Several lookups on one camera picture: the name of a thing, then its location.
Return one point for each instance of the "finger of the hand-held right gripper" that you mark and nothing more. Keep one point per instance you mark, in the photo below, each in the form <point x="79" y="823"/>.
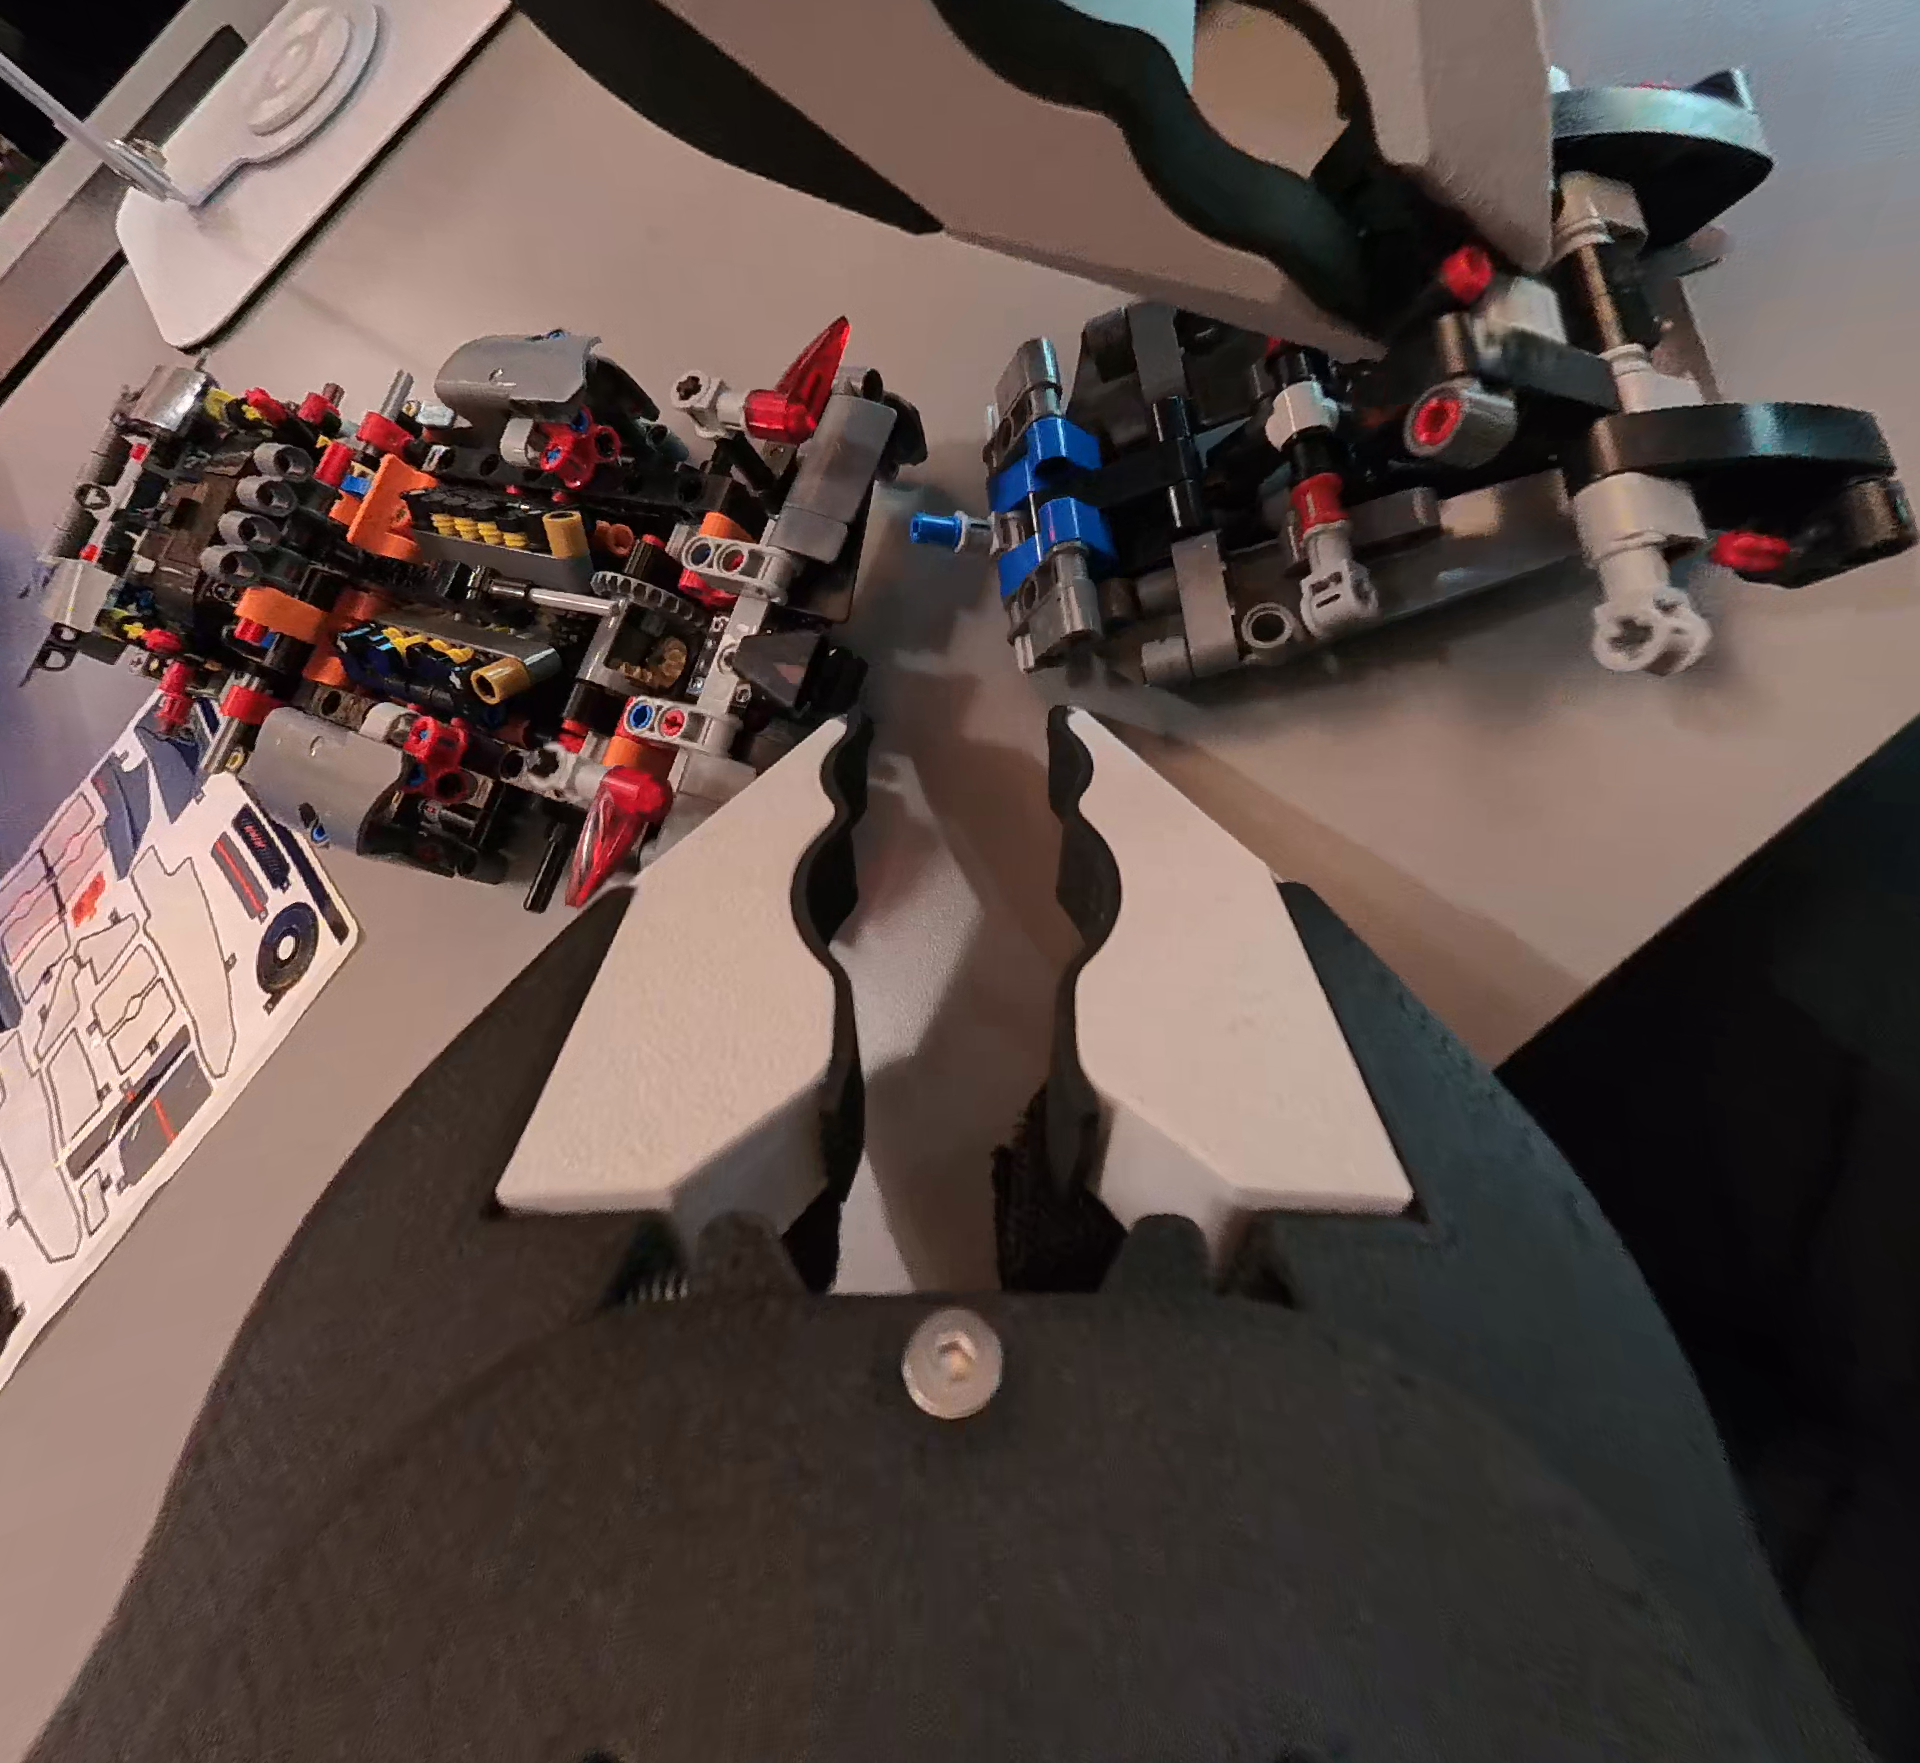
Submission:
<point x="839" y="70"/>
<point x="1441" y="22"/>

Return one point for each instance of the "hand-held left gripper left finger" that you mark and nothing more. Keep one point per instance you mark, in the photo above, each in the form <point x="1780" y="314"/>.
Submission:
<point x="691" y="1043"/>

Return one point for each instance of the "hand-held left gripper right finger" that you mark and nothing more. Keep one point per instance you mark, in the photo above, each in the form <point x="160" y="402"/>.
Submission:
<point x="1231" y="1043"/>

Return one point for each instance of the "small black lego assembly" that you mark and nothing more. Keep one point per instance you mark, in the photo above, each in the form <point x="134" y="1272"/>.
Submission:
<point x="1351" y="488"/>

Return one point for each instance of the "large grey lego model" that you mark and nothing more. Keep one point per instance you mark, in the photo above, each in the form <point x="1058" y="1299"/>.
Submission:
<point x="480" y="594"/>

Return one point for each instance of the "lego sticker sheet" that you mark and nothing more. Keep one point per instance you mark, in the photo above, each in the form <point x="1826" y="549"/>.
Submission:
<point x="136" y="1014"/>

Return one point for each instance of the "white book stand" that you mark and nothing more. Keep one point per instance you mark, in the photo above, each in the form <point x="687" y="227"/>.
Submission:
<point x="302" y="97"/>

